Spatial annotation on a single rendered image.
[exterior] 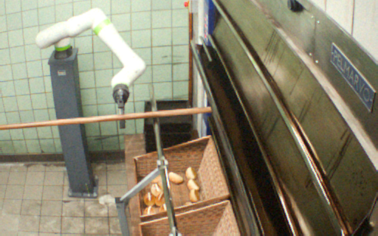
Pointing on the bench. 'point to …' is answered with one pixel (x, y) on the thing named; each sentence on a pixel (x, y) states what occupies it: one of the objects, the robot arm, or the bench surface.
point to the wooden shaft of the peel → (108, 118)
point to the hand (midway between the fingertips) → (121, 116)
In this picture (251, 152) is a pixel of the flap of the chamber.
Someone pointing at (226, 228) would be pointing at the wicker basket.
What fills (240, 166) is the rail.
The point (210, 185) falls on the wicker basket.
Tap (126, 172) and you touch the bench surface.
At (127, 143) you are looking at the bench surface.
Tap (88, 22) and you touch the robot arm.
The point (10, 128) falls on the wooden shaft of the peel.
